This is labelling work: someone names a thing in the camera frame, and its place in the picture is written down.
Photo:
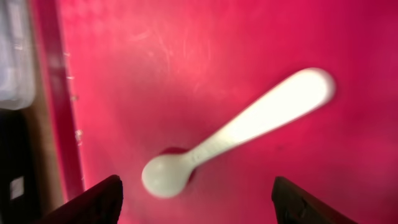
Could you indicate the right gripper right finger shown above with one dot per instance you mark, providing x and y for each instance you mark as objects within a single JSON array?
[{"x": 294, "y": 205}]

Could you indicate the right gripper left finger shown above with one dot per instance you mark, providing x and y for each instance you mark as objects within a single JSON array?
[{"x": 101, "y": 204}]

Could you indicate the white plastic spoon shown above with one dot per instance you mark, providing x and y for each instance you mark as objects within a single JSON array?
[{"x": 306, "y": 90}]

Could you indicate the clear plastic waste bin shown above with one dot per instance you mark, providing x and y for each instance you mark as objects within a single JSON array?
[{"x": 17, "y": 58}]

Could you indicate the black rectangular tray bin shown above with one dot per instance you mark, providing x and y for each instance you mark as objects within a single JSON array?
[{"x": 19, "y": 193}]

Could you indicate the red serving tray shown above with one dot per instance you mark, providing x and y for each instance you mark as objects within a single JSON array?
[{"x": 127, "y": 80}]

